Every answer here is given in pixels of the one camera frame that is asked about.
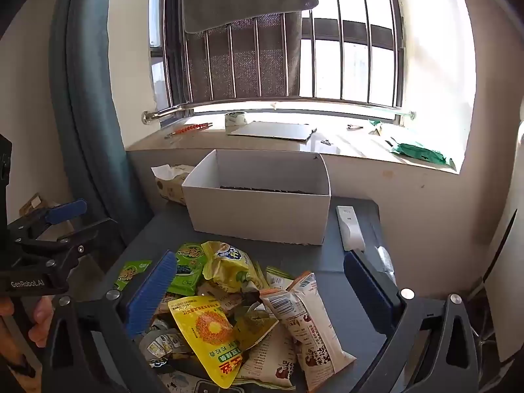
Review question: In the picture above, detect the tape roll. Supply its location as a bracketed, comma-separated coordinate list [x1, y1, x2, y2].
[224, 111, 248, 134]

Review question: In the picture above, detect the white cardboard box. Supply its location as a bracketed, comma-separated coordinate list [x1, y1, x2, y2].
[181, 148, 331, 246]

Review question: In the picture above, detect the green plastic packet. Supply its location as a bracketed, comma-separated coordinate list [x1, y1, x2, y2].
[389, 137, 456, 168]

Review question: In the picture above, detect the clear plastic wrapper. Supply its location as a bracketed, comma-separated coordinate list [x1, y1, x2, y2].
[372, 246, 396, 283]

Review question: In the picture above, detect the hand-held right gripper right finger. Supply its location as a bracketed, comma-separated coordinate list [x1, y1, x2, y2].
[343, 250, 481, 393]

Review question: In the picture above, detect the orange pen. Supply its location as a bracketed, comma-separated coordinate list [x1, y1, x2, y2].
[164, 122, 214, 139]

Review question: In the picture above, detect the dark mesh cloth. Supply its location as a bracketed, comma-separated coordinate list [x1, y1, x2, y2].
[184, 10, 303, 103]

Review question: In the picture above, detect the white panel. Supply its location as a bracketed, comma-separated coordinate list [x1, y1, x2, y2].
[485, 209, 524, 363]

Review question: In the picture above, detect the teal curtain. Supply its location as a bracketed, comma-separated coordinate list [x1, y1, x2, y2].
[49, 0, 154, 230]

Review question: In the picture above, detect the person's left hand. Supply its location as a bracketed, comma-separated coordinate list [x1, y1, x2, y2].
[32, 295, 56, 338]

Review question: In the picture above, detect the metal window guard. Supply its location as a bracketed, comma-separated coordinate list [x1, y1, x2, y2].
[135, 0, 416, 125]

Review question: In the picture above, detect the pile of snack packets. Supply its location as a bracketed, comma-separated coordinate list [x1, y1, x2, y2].
[114, 241, 357, 393]

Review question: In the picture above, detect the white remote control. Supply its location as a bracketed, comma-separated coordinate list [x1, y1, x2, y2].
[336, 205, 366, 252]

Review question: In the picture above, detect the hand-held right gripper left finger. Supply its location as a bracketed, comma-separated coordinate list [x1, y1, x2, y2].
[41, 250, 181, 393]

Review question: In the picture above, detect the tissue pack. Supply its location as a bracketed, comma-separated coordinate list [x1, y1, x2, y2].
[151, 164, 196, 206]

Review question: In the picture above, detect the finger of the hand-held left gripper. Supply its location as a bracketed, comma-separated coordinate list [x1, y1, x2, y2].
[18, 218, 123, 291]
[6, 199, 88, 250]

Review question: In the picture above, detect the grey cardboard sheet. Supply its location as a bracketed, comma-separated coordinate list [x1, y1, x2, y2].
[228, 121, 318, 142]

